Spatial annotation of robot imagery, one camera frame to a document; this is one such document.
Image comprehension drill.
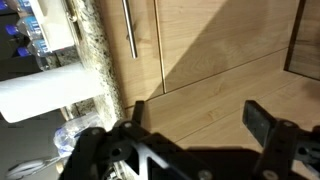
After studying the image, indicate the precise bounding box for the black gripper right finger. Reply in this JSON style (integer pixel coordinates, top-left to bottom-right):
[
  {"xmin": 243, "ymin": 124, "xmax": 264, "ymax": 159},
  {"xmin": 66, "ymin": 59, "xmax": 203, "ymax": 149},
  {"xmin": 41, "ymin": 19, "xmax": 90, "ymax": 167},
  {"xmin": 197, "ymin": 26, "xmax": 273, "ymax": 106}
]
[{"xmin": 242, "ymin": 99, "xmax": 300, "ymax": 180}]

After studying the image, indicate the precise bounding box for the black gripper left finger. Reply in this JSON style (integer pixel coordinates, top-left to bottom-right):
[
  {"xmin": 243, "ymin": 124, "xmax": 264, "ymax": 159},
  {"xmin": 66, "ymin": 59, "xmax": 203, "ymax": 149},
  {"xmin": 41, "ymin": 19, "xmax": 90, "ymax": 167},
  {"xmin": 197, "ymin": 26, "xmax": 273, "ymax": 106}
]
[{"xmin": 61, "ymin": 100, "xmax": 148, "ymax": 180}]

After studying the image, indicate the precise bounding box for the light wooden drawer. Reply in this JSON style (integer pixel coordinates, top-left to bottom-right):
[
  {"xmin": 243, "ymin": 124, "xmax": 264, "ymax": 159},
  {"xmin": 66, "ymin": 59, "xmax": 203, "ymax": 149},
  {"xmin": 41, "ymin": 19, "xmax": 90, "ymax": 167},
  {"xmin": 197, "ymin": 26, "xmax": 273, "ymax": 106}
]
[{"xmin": 94, "ymin": 0, "xmax": 166, "ymax": 109}]

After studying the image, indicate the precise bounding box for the silver bar drawer handle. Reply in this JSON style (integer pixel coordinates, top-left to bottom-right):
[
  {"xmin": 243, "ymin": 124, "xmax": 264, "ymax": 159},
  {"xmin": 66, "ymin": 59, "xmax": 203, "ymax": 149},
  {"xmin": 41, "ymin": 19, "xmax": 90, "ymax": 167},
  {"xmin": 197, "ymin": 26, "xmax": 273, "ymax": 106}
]
[{"xmin": 120, "ymin": 0, "xmax": 139, "ymax": 60}]

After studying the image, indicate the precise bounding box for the clear plastic bottle bag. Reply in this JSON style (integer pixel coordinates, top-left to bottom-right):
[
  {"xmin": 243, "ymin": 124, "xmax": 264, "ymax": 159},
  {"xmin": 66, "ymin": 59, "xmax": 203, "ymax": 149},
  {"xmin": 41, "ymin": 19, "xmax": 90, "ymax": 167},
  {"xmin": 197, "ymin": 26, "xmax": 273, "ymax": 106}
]
[{"xmin": 53, "ymin": 111, "xmax": 106, "ymax": 158}]

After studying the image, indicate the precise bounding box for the white paper towel roll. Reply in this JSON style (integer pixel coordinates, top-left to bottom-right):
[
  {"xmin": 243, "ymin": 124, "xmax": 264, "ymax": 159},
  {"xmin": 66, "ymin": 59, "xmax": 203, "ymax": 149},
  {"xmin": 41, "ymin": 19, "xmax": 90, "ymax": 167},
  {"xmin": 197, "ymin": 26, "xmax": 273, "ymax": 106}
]
[{"xmin": 0, "ymin": 61, "xmax": 105, "ymax": 124}]

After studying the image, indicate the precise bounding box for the light wooden cabinet door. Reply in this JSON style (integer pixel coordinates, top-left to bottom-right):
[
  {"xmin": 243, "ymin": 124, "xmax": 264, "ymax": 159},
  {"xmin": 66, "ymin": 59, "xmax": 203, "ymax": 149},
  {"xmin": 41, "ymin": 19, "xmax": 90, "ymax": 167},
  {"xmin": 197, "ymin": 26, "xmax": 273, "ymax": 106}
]
[{"xmin": 154, "ymin": 0, "xmax": 301, "ymax": 94}]

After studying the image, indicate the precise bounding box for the water bottle red blue label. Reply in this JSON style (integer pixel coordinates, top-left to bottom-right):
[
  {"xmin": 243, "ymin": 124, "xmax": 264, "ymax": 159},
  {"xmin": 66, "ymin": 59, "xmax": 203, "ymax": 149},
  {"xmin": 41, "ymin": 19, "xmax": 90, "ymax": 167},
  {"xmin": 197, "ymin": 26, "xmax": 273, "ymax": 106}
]
[
  {"xmin": 16, "ymin": 0, "xmax": 34, "ymax": 14},
  {"xmin": 4, "ymin": 15, "xmax": 43, "ymax": 36},
  {"xmin": 16, "ymin": 39, "xmax": 53, "ymax": 59}
]

